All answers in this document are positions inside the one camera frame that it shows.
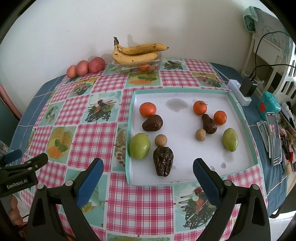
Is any small green mango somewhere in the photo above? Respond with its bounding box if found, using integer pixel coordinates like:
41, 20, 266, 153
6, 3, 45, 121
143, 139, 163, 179
222, 128, 238, 152

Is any large green mango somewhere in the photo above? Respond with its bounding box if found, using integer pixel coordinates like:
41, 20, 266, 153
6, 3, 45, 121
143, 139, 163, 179
129, 133, 151, 160

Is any large dark wrinkled avocado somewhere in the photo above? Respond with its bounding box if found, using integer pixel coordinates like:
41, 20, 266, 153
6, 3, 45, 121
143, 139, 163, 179
153, 146, 174, 177

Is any small brown round fruit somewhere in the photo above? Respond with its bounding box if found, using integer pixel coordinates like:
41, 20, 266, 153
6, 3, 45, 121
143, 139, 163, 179
196, 129, 206, 141

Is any small dark avocado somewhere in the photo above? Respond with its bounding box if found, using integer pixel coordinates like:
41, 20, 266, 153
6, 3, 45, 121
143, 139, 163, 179
202, 114, 217, 135

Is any small orange tangerine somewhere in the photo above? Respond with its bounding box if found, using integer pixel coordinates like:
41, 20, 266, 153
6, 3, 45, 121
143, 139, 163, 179
213, 110, 227, 126

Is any large orange tangerine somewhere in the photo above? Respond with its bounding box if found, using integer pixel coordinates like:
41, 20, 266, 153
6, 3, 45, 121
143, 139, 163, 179
139, 102, 157, 118

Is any tangerine with stem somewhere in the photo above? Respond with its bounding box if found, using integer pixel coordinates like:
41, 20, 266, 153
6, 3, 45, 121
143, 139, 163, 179
193, 100, 207, 115

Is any person's left hand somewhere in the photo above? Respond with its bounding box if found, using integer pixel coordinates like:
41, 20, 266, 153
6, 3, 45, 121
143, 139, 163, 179
9, 195, 23, 226

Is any pink checkered fruit tablecloth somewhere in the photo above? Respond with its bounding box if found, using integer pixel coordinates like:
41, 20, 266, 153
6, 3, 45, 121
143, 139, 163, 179
16, 59, 265, 240

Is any smartphone with lit screen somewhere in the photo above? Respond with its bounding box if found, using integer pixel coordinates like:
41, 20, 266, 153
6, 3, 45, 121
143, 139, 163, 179
265, 112, 282, 166

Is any blue table cover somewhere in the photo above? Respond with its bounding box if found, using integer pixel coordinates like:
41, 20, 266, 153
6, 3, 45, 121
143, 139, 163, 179
10, 61, 290, 210

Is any small pink apple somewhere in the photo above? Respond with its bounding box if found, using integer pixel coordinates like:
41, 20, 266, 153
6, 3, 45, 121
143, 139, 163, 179
66, 65, 77, 78

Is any white tray with teal rim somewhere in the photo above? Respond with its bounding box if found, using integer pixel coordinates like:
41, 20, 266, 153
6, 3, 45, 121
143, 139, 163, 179
125, 88, 259, 186

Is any teal plastic box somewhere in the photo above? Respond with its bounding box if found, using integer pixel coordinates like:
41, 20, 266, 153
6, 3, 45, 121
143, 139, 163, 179
256, 91, 281, 121

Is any large red apple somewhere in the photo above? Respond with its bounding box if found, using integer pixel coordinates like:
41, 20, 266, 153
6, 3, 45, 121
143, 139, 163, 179
89, 57, 105, 73

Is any black power adapter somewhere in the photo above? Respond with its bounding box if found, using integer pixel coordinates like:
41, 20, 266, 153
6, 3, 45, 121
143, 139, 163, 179
239, 76, 258, 97

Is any white power strip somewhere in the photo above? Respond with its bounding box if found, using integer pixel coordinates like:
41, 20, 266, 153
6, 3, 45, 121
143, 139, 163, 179
227, 79, 252, 106

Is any white lattice chair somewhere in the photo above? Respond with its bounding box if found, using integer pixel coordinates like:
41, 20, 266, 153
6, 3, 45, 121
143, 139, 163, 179
273, 42, 295, 106

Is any lower yellow banana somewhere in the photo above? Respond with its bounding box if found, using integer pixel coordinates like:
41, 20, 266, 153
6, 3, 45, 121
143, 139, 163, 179
111, 45, 158, 64

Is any clear plastic fruit container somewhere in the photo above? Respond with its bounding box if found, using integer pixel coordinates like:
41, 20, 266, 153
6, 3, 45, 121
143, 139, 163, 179
112, 52, 162, 73

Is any upper spotted yellow banana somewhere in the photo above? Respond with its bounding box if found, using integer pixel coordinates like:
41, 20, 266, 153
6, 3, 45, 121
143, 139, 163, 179
114, 37, 169, 56

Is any black charging cable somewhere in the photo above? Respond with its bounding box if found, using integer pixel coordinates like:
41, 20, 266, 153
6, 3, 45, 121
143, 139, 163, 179
249, 31, 296, 80

